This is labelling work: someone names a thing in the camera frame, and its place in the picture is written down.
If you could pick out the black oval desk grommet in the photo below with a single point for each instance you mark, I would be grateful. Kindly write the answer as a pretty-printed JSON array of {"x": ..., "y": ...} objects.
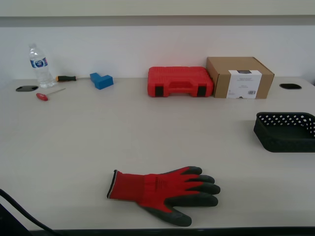
[
  {"x": 290, "y": 86},
  {"x": 27, "y": 88}
]

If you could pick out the brown cardboard box white label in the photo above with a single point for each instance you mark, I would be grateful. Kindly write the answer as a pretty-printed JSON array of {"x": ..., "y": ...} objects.
[{"x": 221, "y": 76}]

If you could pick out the black perforated basket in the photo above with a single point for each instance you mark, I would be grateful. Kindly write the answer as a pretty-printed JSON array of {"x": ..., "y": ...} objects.
[{"x": 283, "y": 140}]

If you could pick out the blue L-shaped block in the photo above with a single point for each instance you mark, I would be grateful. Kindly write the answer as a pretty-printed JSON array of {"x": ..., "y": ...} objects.
[{"x": 101, "y": 81}]

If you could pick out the clear plastic water bottle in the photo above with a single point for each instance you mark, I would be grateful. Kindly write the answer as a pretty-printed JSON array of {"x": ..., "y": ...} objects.
[{"x": 42, "y": 73}]

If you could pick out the red black work glove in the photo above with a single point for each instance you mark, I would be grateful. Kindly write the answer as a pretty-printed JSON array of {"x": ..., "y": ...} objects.
[{"x": 162, "y": 189}]

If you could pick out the red plastic tool case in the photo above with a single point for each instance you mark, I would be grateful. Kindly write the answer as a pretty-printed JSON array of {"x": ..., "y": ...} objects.
[{"x": 179, "y": 81}]

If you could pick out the black equipment corner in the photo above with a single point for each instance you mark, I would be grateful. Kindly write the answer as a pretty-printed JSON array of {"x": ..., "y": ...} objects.
[{"x": 9, "y": 223}]

